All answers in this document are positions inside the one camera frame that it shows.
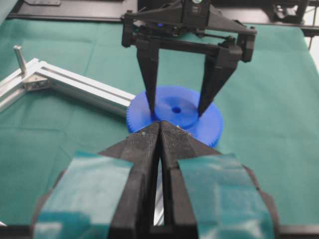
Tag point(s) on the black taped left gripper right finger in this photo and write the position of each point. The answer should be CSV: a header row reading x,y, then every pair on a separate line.
x,y
210,195

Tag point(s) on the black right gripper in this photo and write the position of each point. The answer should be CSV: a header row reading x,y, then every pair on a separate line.
x,y
188,16

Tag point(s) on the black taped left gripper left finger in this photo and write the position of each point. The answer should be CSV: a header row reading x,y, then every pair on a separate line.
x,y
108,195

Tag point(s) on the blue plastic gear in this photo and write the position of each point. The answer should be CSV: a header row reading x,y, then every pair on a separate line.
x,y
178,106

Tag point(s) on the steel shaft at far corner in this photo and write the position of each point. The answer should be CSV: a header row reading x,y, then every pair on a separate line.
x,y
20,59

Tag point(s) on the black frame rail behind table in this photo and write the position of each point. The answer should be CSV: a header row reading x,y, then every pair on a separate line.
x,y
113,10

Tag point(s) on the square aluminium extrusion frame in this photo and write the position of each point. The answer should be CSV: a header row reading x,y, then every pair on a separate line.
x,y
41,75

